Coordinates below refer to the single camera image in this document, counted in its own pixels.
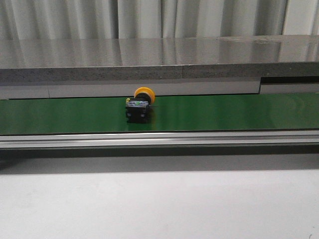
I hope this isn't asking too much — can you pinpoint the front aluminium conveyor rail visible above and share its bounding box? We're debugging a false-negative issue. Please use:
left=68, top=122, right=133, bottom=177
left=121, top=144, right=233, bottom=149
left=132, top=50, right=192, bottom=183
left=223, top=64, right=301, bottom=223
left=0, top=129, right=319, bottom=149

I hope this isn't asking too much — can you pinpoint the yellow mushroom push button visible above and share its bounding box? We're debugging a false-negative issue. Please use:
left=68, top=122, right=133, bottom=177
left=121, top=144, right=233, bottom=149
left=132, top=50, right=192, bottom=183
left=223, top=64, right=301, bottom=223
left=125, top=87, right=156, bottom=123

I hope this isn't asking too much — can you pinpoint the rear grey conveyor rail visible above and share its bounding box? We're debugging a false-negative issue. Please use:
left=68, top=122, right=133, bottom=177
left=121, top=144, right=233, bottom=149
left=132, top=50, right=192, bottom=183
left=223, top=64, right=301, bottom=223
left=0, top=76, right=319, bottom=100

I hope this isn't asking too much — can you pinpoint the white pleated curtain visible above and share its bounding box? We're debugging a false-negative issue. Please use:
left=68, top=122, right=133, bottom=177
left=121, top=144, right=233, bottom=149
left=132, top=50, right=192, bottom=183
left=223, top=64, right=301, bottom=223
left=0, top=0, right=319, bottom=40

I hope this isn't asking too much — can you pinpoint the green conveyor belt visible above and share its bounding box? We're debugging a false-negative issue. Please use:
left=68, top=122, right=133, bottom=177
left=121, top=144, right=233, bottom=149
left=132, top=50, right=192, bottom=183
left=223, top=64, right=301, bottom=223
left=0, top=93, right=319, bottom=135

